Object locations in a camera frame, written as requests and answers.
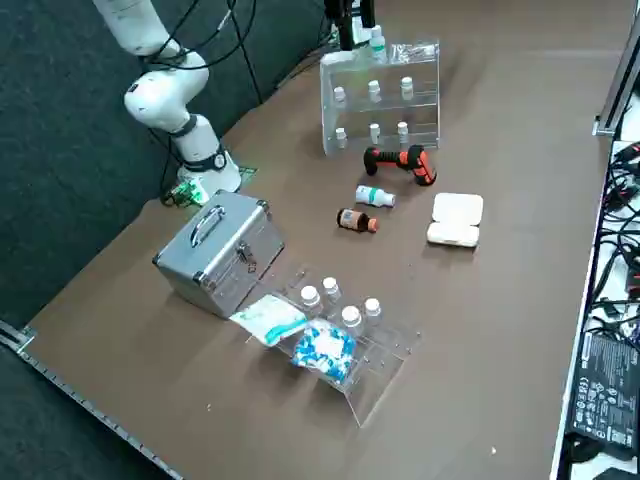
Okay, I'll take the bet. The orange black barcode scanner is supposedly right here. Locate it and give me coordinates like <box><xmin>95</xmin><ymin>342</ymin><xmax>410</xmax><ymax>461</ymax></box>
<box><xmin>363</xmin><ymin>144</ymin><xmax>439</xmax><ymax>188</ymax></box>

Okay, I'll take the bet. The white medicine bottle green label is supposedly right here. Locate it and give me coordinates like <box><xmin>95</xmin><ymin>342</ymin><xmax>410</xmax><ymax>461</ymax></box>
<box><xmin>355</xmin><ymin>184</ymin><xmax>397</xmax><ymax>207</ymax></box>

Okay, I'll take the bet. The brown medicine bottle orange cap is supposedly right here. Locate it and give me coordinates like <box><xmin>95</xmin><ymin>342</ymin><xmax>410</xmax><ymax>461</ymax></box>
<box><xmin>336</xmin><ymin>207</ymin><xmax>380</xmax><ymax>234</ymax></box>

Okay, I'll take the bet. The tall clear bottle green label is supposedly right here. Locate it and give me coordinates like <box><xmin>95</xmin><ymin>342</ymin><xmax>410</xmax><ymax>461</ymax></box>
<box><xmin>368</xmin><ymin>24</ymin><xmax>389</xmax><ymax>64</ymax></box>

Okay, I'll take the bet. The white printed paper packet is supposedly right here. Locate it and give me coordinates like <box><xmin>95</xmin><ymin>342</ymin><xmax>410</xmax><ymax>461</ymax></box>
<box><xmin>322</xmin><ymin>49</ymin><xmax>369</xmax><ymax>66</ymax></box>

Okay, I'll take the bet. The clear cotton swab packet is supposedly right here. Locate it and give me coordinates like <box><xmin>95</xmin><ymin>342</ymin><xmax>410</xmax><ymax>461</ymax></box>
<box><xmin>392</xmin><ymin>43</ymin><xmax>439</xmax><ymax>65</ymax></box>

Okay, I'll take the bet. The tiered clear acrylic shelf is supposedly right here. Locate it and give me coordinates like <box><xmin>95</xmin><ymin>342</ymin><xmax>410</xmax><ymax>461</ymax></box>
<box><xmin>318</xmin><ymin>38</ymin><xmax>442</xmax><ymax>159</ymax></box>

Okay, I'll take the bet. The open white pill box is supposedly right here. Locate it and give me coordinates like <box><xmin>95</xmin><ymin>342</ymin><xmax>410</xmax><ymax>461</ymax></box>
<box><xmin>426</xmin><ymin>192</ymin><xmax>485</xmax><ymax>249</ymax></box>

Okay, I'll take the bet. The green lit connector board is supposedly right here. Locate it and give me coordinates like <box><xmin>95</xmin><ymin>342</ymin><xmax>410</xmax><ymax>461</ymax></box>
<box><xmin>160</xmin><ymin>180</ymin><xmax>207</xmax><ymax>207</ymax></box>

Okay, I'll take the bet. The aluminium carry case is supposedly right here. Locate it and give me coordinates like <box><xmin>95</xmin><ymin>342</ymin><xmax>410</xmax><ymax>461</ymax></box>
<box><xmin>152</xmin><ymin>189</ymin><xmax>286</xmax><ymax>319</ymax></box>

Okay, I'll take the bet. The white teal mask packet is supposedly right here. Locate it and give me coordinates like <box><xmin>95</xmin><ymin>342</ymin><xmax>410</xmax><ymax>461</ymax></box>
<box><xmin>228</xmin><ymin>293</ymin><xmax>309</xmax><ymax>347</ymax></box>

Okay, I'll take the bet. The blue white capsule bag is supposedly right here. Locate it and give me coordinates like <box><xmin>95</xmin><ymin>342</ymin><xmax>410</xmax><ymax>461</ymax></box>
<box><xmin>290</xmin><ymin>319</ymin><xmax>359</xmax><ymax>385</ymax></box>

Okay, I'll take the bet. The low clear acrylic rack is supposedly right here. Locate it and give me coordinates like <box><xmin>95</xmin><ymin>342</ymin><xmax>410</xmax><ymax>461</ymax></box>
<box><xmin>244</xmin><ymin>264</ymin><xmax>424</xmax><ymax>429</ymax></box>

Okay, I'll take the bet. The black labelled power adapter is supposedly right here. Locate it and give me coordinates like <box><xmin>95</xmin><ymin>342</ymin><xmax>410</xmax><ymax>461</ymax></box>
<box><xmin>564</xmin><ymin>329</ymin><xmax>640</xmax><ymax>449</ymax></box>

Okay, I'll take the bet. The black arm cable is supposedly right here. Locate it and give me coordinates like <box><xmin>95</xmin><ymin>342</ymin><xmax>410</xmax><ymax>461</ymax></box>
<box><xmin>139</xmin><ymin>0</ymin><xmax>256</xmax><ymax>71</ymax></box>

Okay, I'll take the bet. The aluminium profile camera post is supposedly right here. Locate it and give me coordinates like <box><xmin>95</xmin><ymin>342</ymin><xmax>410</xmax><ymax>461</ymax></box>
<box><xmin>592</xmin><ymin>0</ymin><xmax>640</xmax><ymax>137</ymax></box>

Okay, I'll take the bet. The aluminium corner post bracket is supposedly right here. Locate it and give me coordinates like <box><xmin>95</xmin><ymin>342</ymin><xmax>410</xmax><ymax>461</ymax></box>
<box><xmin>0</xmin><ymin>319</ymin><xmax>37</xmax><ymax>357</ymax></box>

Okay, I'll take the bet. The metal table edge rail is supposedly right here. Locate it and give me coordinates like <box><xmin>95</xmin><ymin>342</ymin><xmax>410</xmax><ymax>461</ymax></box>
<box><xmin>19</xmin><ymin>344</ymin><xmax>184</xmax><ymax>480</ymax></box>

